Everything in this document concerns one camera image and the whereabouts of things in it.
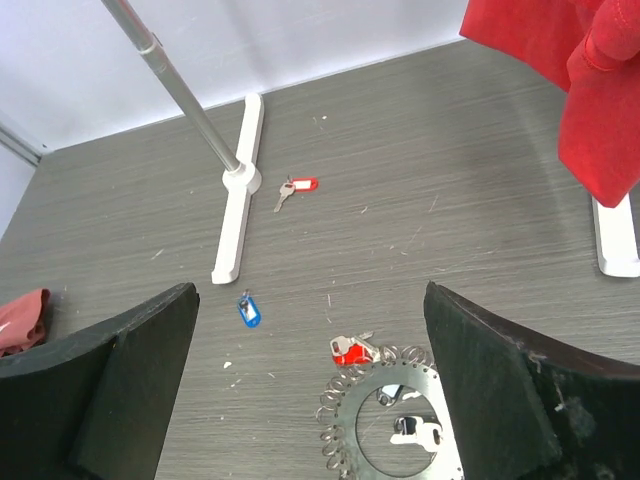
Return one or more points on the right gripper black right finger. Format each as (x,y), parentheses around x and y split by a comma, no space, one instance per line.
(524,405)

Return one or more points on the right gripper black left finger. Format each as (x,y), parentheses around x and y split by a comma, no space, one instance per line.
(97,403)

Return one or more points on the key with red tag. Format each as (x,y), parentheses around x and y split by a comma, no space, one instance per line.
(294,185)
(355,350)

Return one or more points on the metal disc with keyrings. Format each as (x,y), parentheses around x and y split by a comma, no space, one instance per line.
(405,384)

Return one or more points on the white clothes rack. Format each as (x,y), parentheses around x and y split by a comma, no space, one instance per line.
(616,245)

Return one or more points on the red cloth on hanger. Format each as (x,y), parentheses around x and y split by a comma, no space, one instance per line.
(589,49)

